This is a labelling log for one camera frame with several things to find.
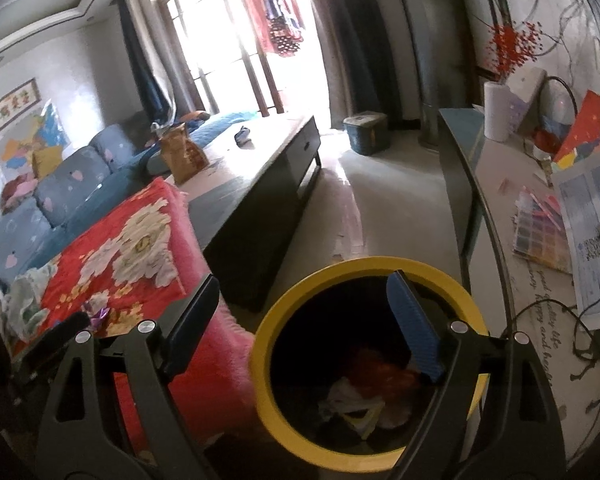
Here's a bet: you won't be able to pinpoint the grey curtain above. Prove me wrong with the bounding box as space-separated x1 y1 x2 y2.
300 0 407 132

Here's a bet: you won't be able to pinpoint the colourful country map poster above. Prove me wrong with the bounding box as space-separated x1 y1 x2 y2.
0 102 72 172

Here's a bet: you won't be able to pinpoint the red berry branches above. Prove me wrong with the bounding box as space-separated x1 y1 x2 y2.
481 19 547 84

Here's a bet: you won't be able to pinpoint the white plastic bag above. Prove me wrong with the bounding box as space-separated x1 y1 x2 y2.
319 379 412 437

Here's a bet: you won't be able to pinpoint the glass balcony door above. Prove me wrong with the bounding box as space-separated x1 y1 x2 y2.
150 0 331 117

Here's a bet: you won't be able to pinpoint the yellow trash bin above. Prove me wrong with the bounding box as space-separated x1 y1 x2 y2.
249 256 492 474

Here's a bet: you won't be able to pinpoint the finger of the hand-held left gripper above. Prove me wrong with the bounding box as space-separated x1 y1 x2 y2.
15 311 92 379

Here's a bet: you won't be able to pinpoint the teal storage box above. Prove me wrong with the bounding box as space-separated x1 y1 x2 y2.
342 111 392 156

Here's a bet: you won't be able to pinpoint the orange mesh bag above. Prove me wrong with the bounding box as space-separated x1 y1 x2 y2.
339 349 422 402

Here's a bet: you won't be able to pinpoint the printed paper sheet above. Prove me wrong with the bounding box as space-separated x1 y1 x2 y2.
549 152 600 332

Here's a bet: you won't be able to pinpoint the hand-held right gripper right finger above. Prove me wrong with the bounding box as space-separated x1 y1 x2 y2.
386 269 567 480

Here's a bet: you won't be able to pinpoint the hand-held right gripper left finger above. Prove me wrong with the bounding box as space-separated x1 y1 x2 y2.
34 274 222 480

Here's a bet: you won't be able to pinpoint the pale green crumpled cloth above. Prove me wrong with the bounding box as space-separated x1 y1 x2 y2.
2 264 59 342

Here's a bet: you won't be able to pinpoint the blue floral sofa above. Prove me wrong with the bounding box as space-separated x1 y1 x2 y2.
0 110 261 281

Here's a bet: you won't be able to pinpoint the framed paper-cut picture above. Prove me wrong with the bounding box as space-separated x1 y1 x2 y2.
0 77 41 137

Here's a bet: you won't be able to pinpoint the grey console table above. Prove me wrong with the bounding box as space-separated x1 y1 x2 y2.
437 107 600 463

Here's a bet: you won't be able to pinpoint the grey standing air conditioner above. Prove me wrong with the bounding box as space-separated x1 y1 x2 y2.
404 0 447 149

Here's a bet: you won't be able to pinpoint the purple candy wrapper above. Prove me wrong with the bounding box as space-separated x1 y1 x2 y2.
82 304 112 332

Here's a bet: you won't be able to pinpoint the colour swatch card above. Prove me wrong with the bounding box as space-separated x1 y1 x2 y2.
511 187 574 274

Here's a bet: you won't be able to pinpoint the red floral blanket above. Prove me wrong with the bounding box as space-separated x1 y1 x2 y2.
9 177 262 457

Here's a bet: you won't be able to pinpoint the yellow pillow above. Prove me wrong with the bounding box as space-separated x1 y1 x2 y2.
29 147 62 179

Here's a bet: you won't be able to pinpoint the hanging laundry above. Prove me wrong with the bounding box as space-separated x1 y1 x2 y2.
237 0 307 59

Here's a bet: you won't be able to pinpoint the red picture book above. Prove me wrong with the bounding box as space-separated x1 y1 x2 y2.
552 89 600 164

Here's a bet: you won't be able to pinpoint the brown paper bag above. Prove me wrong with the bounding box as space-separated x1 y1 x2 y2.
158 122 211 185

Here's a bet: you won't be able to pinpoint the dark blue curtain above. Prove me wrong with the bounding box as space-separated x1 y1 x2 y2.
117 0 174 122

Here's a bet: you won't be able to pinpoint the pile of pink clothes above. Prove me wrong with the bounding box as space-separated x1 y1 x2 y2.
0 172 39 212

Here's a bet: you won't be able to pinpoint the dark wooden coffee table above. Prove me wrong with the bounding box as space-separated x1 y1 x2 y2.
165 114 324 314

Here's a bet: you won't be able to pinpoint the white paper towel roll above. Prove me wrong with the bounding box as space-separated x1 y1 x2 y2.
482 81 514 143

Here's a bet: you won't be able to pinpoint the white box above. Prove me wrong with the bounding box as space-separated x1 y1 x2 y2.
505 67 547 132

